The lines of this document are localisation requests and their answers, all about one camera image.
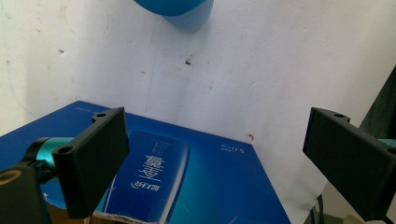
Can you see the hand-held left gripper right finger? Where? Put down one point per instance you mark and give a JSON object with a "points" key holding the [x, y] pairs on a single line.
{"points": [[351, 158]]}

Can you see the blue cup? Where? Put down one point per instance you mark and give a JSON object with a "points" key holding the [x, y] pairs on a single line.
{"points": [[183, 14]]}

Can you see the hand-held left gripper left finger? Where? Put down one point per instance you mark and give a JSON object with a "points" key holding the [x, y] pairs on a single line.
{"points": [[90, 161]]}

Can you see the blue printed cardboard box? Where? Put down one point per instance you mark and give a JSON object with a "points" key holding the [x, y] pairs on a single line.
{"points": [[214, 186]]}

